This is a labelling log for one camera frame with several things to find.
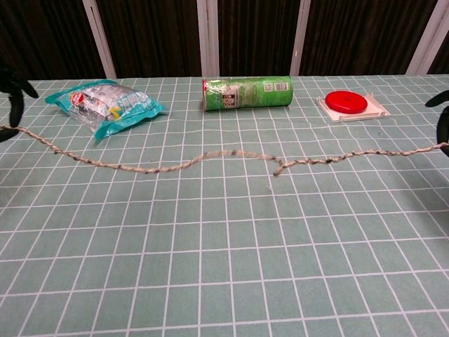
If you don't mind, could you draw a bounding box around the white square plastic tray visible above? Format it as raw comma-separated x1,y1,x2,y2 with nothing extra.
316,91,391,124

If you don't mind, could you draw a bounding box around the teal plastic snack bag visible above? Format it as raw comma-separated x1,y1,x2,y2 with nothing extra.
44,79,166,143

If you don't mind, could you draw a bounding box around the white black speckled braided rope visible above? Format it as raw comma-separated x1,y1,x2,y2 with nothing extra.
0,125,449,176

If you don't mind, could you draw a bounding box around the red round disc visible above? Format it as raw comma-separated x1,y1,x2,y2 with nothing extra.
324,90,369,114

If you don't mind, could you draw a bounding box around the green white checkered tablecloth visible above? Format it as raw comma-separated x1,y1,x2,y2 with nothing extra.
0,74,449,337

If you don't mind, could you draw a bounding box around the green cylindrical chips can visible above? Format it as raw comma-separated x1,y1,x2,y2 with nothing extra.
201,75,293,112

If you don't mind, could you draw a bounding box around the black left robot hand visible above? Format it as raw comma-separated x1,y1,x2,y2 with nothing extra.
0,65,40,143

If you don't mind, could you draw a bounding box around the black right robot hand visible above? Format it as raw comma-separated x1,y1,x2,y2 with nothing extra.
424,89,449,153

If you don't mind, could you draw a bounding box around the white slotted vertical post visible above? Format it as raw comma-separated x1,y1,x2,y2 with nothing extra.
406,0,449,75
289,0,311,77
81,0,118,79
196,0,220,77

